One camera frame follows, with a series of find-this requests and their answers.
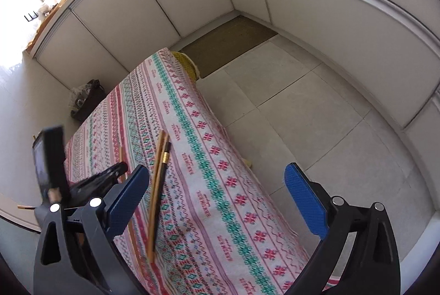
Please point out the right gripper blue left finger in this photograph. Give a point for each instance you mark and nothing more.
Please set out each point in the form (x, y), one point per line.
(123, 199)

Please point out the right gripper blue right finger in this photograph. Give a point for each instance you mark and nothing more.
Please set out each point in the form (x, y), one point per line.
(307, 201)

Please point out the bamboo chopstick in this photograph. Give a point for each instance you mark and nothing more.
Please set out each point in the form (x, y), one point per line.
(23, 207)
(153, 200)
(155, 194)

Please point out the dark trash bin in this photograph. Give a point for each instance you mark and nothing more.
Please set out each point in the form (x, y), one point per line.
(85, 98)

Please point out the patterned striped tablecloth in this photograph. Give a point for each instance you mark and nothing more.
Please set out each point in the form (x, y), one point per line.
(219, 232)

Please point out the brown floor mat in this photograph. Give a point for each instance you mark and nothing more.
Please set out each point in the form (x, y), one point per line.
(225, 43)

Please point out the white lower cabinets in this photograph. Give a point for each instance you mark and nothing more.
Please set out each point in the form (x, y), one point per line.
(388, 49)

